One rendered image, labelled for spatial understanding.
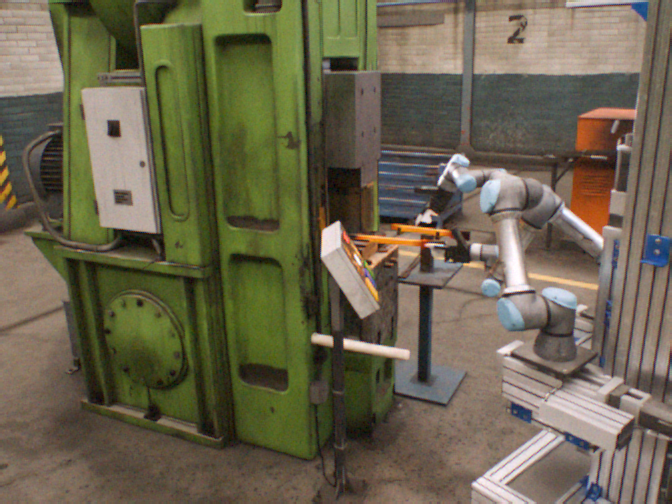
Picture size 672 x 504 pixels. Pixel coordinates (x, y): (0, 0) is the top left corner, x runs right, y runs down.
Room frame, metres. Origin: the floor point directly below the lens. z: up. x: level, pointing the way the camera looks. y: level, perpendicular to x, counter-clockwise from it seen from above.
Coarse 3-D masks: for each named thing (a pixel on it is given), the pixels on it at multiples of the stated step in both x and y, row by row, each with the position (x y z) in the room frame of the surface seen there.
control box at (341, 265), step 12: (336, 228) 2.28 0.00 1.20; (324, 240) 2.22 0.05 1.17; (336, 240) 2.13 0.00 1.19; (348, 240) 2.28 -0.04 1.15; (324, 252) 2.07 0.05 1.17; (336, 252) 2.04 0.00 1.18; (336, 264) 2.04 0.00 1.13; (348, 264) 2.04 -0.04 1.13; (360, 264) 2.19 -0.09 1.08; (336, 276) 2.04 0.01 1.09; (348, 276) 2.04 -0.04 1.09; (360, 276) 2.05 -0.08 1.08; (348, 288) 2.04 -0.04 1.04; (360, 288) 2.04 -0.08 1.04; (360, 300) 2.04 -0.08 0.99; (372, 300) 2.04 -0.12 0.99; (360, 312) 2.04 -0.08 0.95; (372, 312) 2.04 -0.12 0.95
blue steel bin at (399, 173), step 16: (384, 160) 7.33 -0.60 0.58; (400, 160) 7.23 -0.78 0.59; (416, 160) 7.12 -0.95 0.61; (432, 160) 7.03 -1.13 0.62; (448, 160) 6.95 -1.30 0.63; (384, 176) 6.54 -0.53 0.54; (400, 176) 6.45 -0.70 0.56; (416, 176) 6.37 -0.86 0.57; (432, 176) 6.29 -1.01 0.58; (384, 192) 6.55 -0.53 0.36; (400, 192) 6.45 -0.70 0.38; (384, 208) 6.55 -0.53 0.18; (400, 208) 6.46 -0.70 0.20; (416, 208) 6.37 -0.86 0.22; (448, 208) 6.48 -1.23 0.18
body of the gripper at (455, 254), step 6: (456, 246) 2.57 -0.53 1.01; (468, 246) 2.56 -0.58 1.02; (450, 252) 2.59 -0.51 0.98; (456, 252) 2.57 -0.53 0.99; (462, 252) 2.57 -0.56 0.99; (468, 252) 2.54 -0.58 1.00; (450, 258) 2.58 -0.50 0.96; (456, 258) 2.58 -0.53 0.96; (462, 258) 2.57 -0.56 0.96; (468, 258) 2.55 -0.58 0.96
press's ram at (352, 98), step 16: (336, 80) 2.65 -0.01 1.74; (352, 80) 2.62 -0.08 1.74; (368, 80) 2.75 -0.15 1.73; (336, 96) 2.65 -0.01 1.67; (352, 96) 2.62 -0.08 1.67; (368, 96) 2.75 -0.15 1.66; (336, 112) 2.65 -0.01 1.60; (352, 112) 2.62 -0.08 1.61; (368, 112) 2.74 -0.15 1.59; (336, 128) 2.65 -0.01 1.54; (352, 128) 2.62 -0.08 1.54; (368, 128) 2.74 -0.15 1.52; (336, 144) 2.65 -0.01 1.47; (352, 144) 2.62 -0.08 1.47; (368, 144) 2.74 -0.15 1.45; (336, 160) 2.65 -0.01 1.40; (352, 160) 2.62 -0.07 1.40; (368, 160) 2.74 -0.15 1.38
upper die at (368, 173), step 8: (376, 160) 2.83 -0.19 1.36; (328, 168) 2.73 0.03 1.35; (336, 168) 2.71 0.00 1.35; (344, 168) 2.69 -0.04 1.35; (360, 168) 2.66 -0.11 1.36; (368, 168) 2.74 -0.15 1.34; (376, 168) 2.83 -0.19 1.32; (328, 176) 2.73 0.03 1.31; (336, 176) 2.71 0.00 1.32; (344, 176) 2.69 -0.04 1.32; (352, 176) 2.68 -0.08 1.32; (360, 176) 2.66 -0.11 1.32; (368, 176) 2.74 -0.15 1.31; (376, 176) 2.83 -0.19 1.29; (328, 184) 2.73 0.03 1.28; (336, 184) 2.71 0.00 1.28; (344, 184) 2.69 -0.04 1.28; (352, 184) 2.68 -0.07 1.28; (360, 184) 2.66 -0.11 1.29
